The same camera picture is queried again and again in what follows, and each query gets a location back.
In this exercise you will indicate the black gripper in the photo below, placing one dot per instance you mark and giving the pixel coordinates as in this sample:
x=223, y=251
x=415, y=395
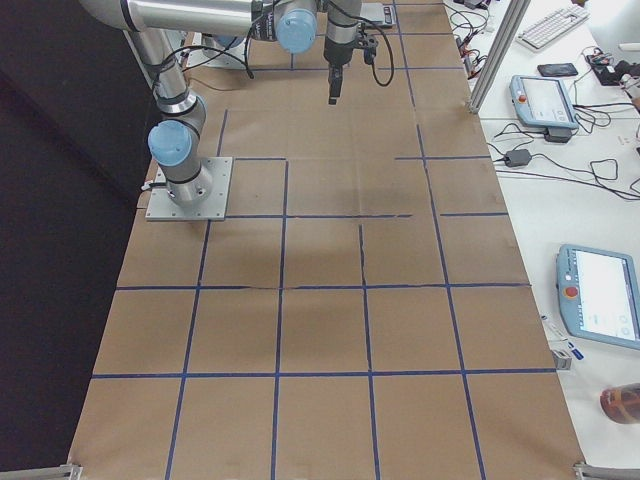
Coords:
x=335, y=55

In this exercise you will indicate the near teach pendant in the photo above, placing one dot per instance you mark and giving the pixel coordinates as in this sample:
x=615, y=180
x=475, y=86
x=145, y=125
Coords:
x=598, y=295

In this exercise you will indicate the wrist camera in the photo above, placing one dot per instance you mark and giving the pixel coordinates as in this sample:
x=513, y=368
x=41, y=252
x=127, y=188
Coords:
x=368, y=44

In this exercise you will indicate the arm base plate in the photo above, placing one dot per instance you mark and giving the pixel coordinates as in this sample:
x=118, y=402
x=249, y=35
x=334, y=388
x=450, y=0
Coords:
x=233, y=59
x=205, y=198

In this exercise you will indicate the white keyboard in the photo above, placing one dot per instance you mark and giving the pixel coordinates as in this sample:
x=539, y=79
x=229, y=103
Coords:
x=550, y=28

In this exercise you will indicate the far teach pendant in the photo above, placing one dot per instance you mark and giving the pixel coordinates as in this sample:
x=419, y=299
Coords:
x=542, y=102

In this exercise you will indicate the teach pendant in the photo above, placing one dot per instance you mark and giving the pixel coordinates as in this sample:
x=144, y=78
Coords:
x=598, y=295
x=542, y=102

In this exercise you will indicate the aluminium frame post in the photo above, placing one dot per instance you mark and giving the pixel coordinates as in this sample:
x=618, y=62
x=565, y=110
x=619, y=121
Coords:
x=501, y=43

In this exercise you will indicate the brown glass bottle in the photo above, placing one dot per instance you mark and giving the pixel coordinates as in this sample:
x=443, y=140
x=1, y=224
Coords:
x=621, y=404

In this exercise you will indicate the black power adapter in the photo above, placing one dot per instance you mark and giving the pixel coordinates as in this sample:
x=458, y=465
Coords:
x=517, y=158

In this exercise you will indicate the black smartphone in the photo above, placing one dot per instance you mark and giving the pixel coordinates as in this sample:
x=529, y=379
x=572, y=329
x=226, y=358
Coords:
x=557, y=70

